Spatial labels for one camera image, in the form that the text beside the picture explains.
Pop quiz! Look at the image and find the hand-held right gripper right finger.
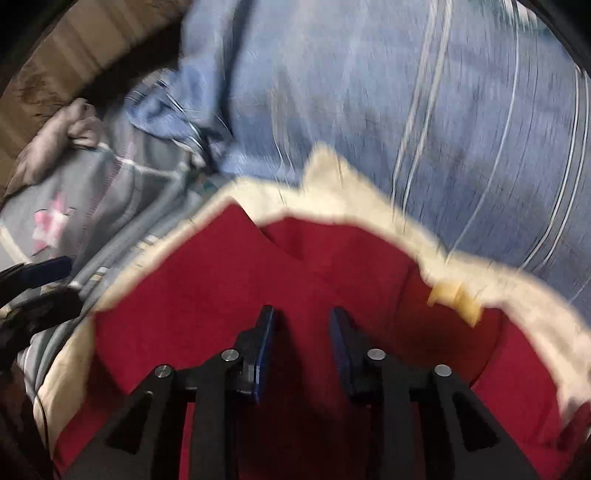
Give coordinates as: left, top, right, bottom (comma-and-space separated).
329, 307, 541, 480

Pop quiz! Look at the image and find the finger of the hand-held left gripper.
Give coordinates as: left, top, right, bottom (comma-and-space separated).
0, 256, 75, 301
0, 288, 84, 347

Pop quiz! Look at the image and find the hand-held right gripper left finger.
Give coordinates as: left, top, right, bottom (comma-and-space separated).
62, 305, 278, 480

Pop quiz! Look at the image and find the dark red pillowcase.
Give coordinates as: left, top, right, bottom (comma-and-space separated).
51, 203, 578, 480

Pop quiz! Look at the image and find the grey bedsheet with pink star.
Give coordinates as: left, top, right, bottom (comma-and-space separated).
0, 138, 208, 416

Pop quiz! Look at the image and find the beige crumpled cloth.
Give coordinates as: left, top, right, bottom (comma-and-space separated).
7, 99, 107, 195

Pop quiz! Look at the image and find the cream leaf-print pillow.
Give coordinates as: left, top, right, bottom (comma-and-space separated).
28, 143, 591, 457

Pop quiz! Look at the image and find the blue plaid quilt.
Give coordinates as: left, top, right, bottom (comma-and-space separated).
124, 0, 591, 305

